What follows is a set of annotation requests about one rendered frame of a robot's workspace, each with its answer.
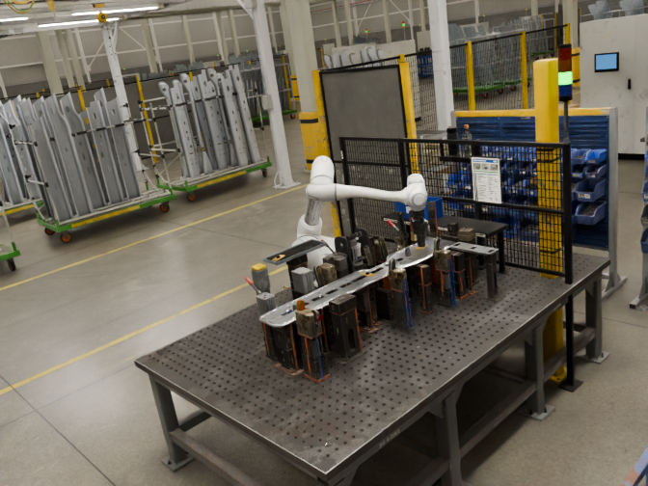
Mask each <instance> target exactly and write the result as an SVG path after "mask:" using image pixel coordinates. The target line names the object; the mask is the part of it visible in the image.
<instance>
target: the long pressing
mask: <svg viewBox="0 0 648 486"><path fill-rule="evenodd" d="M433 241H434V238H433V237H427V238H425V245H428V246H427V247H426V248H422V249H420V250H418V249H416V247H418V246H419V245H418V242H417V243H415V244H413V245H411V246H408V247H406V248H409V249H410V251H411V255H410V256H405V249H406V248H404V249H402V250H400V251H397V252H395V253H393V254H391V255H389V256H387V261H386V262H384V263H382V264H380V265H378V266H376V267H373V268H371V269H365V270H359V271H356V272H354V273H352V274H349V275H347V276H345V277H343V278H341V279H339V280H336V281H334V282H332V283H329V284H327V285H324V286H322V287H320V288H318V289H316V290H315V291H312V292H310V293H308V294H306V295H304V296H302V297H299V298H297V299H295V300H293V301H291V302H289V303H286V304H284V305H282V306H280V307H278V308H276V309H273V310H270V311H269V312H267V313H265V314H262V315H261V316H260V317H259V321H260V322H262V323H264V324H267V325H269V326H272V327H274V328H281V327H284V326H286V325H288V324H290V323H292V322H294V321H296V316H295V312H296V311H297V310H294V309H293V307H292V306H293V305H296V308H297V301H298V300H299V299H302V300H303V301H305V304H306V303H308V305H306V306H305V307H308V308H310V309H313V310H316V311H318V310H320V309H322V308H324V307H326V306H328V305H329V301H330V300H332V299H334V298H336V297H338V296H340V295H342V294H344V293H347V294H351V293H353V292H356V291H358V290H360V289H362V288H364V287H366V286H368V285H370V284H373V283H375V282H377V281H379V280H381V279H383V278H385V277H387V276H388V272H389V266H385V265H387V264H389V260H390V258H391V257H393V258H395V260H398V259H400V258H403V259H402V260H400V261H396V262H395V267H398V268H402V269H403V268H405V267H409V266H413V265H416V264H418V263H420V262H422V261H424V260H426V259H428V258H430V257H432V254H433ZM455 243H456V242H454V241H449V240H443V239H441V242H440V246H441V247H440V248H441V249H446V250H447V249H449V248H450V247H449V246H451V245H453V244H455ZM409 258H410V259H409ZM379 268H384V269H382V270H380V271H378V272H375V273H373V274H375V275H374V276H372V277H369V276H366V277H365V278H363V279H361V280H359V281H356V282H354V283H353V282H352V281H354V280H357V279H358V278H360V277H362V276H364V275H361V273H363V272H369V273H370V272H373V271H375V270H377V269H379ZM345 284H350V285H348V286H346V287H341V286H343V285H345ZM334 289H336V290H337V291H335V292H333V293H331V294H326V293H328V292H330V291H332V290H334ZM319 296H323V298H321V299H318V300H316V301H312V300H313V299H315V298H317V297H319ZM288 311H293V312H291V313H289V314H287V315H281V314H283V313H285V312H288Z"/></svg>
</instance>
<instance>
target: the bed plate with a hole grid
mask: <svg viewBox="0 0 648 486"><path fill-rule="evenodd" d="M610 264H611V262H610V258H608V257H603V256H591V255H585V254H578V253H573V283H572V284H566V283H565V278H563V277H557V278H555V279H551V278H546V277H542V276H540V273H539V272H534V271H529V270H526V269H521V268H516V267H511V266H506V265H505V271H508V273H506V274H502V273H498V272H497V284H498V294H496V295H497V296H499V297H503V299H502V300H501V301H499V302H494V301H490V300H486V299H483V297H484V296H485V295H487V294H488V290H487V274H486V268H485V269H483V270H480V269H477V274H478V279H477V280H478V281H479V283H477V284H475V285H473V286H472V289H473V290H475V291H478V292H477V293H476V294H474V295H469V296H467V297H466V298H465V299H462V300H459V299H456V302H455V303H457V305H456V306H455V307H454V308H452V309H451V310H449V309H448V308H446V307H443V306H439V305H438V303H439V297H438V287H436V286H433V285H432V287H433V288H431V290H434V292H432V293H431V301H432V306H433V310H434V311H436V312H433V313H432V314H429V315H428V314H422V313H419V312H418V311H419V310H420V302H419V301H420V300H418V301H417V302H415V303H414V304H412V303H410V307H409V308H408V309H411V315H410V316H411V317H412V323H413V325H415V326H414V327H413V328H411V329H409V330H404V329H403V330H401V329H396V328H394V327H392V325H394V319H393V320H387V319H384V318H381V317H378V316H377V320H379V321H382V322H384V323H382V324H380V325H379V326H374V325H373V327H375V328H378V329H379V330H378V331H376V332H375V333H373V334H369V333H367V332H364V331H361V330H360V335H363V336H362V337H361V345H362V348H363V349H366V350H367V352H366V353H364V354H363V355H361V356H360V357H359V358H357V359H355V360H353V361H352V362H350V363H348V364H346V365H342V364H338V363H336V362H334V361H332V359H333V358H335V357H336V356H338V355H339V354H338V352H337V350H336V349H335V350H333V351H330V350H328V351H330V352H332V353H334V355H333V356H332V357H330V358H328V359H326V360H327V366H328V370H329V374H330V375H332V376H333V377H329V378H327V379H325V380H324V382H323V383H321V382H320V384H321V385H318V384H316V383H315V382H314V381H312V380H311V379H308V378H307V377H304V376H305V368H304V366H303V365H302V364H299V363H297V365H298V367H299V368H301V369H303V370H304V372H302V373H300V374H299V375H297V376H292V375H290V374H288V373H286V372H284V371H282V370H280V369H278V368H276V367H275V365H276V364H278V363H279V362H276V363H274V362H272V360H270V359H269V358H267V357H266V347H265V342H264V341H263V340H264V338H263V337H264V332H263V327H262V322H260V321H259V314H258V308H257V303H255V304H253V305H251V306H249V307H247V308H246V309H244V310H240V311H238V312H236V313H234V314H231V315H229V316H227V317H225V318H223V319H221V320H219V321H217V322H214V323H213V324H210V325H208V326H206V327H204V328H202V329H200V330H198V331H196V332H195V333H192V334H190V335H188V336H186V337H182V338H180V339H178V340H176V341H174V342H172V343H170V344H167V345H165V346H163V347H161V348H159V349H157V350H155V351H153V352H150V353H149V354H146V355H145V356H143V357H141V358H139V359H136V360H134V363H135V366H137V367H138V368H140V369H142V370H143V371H144V372H146V373H147V374H149V375H151V376H152V377H154V378H156V379H157V380H159V381H160V382H162V383H164V384H165V385H167V386H169V387H170V388H172V389H174V390H175V391H177V392H179V393H181V394H183V395H184V396H186V397H188V398H189V399H191V400H193V401H194V402H196V403H197V404H199V405H201V406H202V407H204V408H205V409H206V410H208V411H210V412H211V413H213V414H215V415H216V416H218V417H220V418H221V419H224V420H225V421H227V422H229V423H230V424H232V425H233V426H235V427H237V428H238V429H240V430H242V431H243V432H245V433H247V434H248V435H250V436H252V437H253V438H255V439H257V440H258V441H260V442H262V443H263V444H265V445H267V446H269V447H270V448H272V449H274V450H275V451H277V452H279V453H280V454H281V455H283V456H284V457H286V458H288V459H289V460H291V461H293V462H294V463H296V464H298V465H299V466H301V467H303V468H304V469H306V470H307V471H309V472H311V473H313V474H315V475H316V476H318V477H320V478H321V479H323V480H325V481H326V482H328V481H329V480H330V479H332V478H333V477H334V476H336V475H337V474H338V473H340V472H341V471H342V470H344V469H345V468H346V467H348V466H349V465H350V464H352V463H353V462H354V461H355V460H357V459H358V458H359V457H361V456H362V455H363V454H365V453H366V452H367V451H368V450H370V449H371V448H372V447H374V446H375V445H377V444H378V443H379V442H381V441H382V440H383V439H384V438H386V437H387V436H388V435H390V433H391V432H393V431H394V430H395V429H396V428H398V427H399V426H400V425H402V424H403V423H404V422H406V421H407V420H408V419H410V418H411V417H412V416H414V415H415V414H416V413H418V412H419V411H420V410H421V409H423V408H424V407H425V406H427V405H428V404H429V403H431V402H432V401H433V400H434V399H436V398H437V397H438V396H440V395H441V394H442V393H444V392H445V391H446V390H448V389H449V388H450V387H452V386H453V385H454V384H456V383H457V382H458V381H459V380H461V379H462V378H463V377H465V376H466V375H467V374H469V373H470V372H471V371H472V370H474V369H475V368H476V367H478V366H479V365H481V364H482V363H483V362H484V361H486V360H487V359H488V358H490V357H491V356H492V355H494V354H495V353H496V352H497V351H499V350H500V349H501V348H502V347H503V346H504V345H506V344H507V343H508V342H509V341H511V340H512V339H513V338H515V337H516V336H518V335H519V334H520V333H521V332H523V331H524V330H525V329H527V328H528V327H529V326H531V325H532V324H533V323H534V322H536V321H537V320H538V319H540V318H541V317H542V316H544V315H545V314H546V313H547V312H549V311H550V310H552V309H553V308H554V307H556V306H557V305H558V304H559V303H561V302H562V301H563V300H565V299H566V298H567V297H569V296H570V295H571V294H572V293H574V292H575V291H576V290H578V289H579V288H580V287H582V286H583V285H584V284H586V283H587V282H588V281H590V280H591V279H592V278H594V277H595V276H596V275H597V274H599V273H600V272H601V271H603V270H604V269H605V268H607V267H608V266H609V265H610ZM437 305H438V306H437Z"/></svg>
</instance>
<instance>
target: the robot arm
mask: <svg viewBox="0 0 648 486"><path fill-rule="evenodd" d="M334 174H335V171H334V164H333V162H332V160H331V159H330V158H329V157H327V156H319V157H317V158H315V160H314V161H313V163H312V166H311V171H310V184H309V185H308V186H307V188H306V193H307V198H308V199H309V200H308V205H307V209H306V214H304V215H303V216H302V217H301V218H300V220H299V223H298V229H297V240H295V241H294V243H293V244H292V246H295V245H298V244H300V243H303V242H305V241H308V240H310V239H315V240H320V234H321V228H322V220H321V218H320V214H321V210H322V206H323V203H324V202H332V201H339V200H344V199H349V198H357V197H361V198H370V199H376V200H384V201H391V202H401V203H404V204H405V205H409V206H411V209H412V214H413V216H414V217H413V218H412V219H410V221H411V223H412V228H413V232H414V234H415V235H416V236H417V241H418V246H419V245H421V247H422V248H423V247H425V236H426V235H427V233H428V223H429V221H426V220H425V217H424V215H425V211H424V208H425V203H426V201H427V192H426V190H425V184H424V180H423V177H422V175H420V174H412V175H409V176H408V179H407V187H405V188H404V189H403V190H402V191H397V192H391V191H384V190H378V189H373V188H367V187H360V186H349V185H341V184H334V183H333V181H334ZM292 246H291V247H292ZM326 256H330V257H334V255H333V254H324V253H322V252H321V248H319V249H317V250H314V251H312V252H309V253H307V257H308V268H309V269H311V270H312V275H313V281H315V280H316V278H315V275H314V272H313V267H314V266H316V265H318V266H319V265H321V264H323V260H322V258H323V257H326Z"/></svg>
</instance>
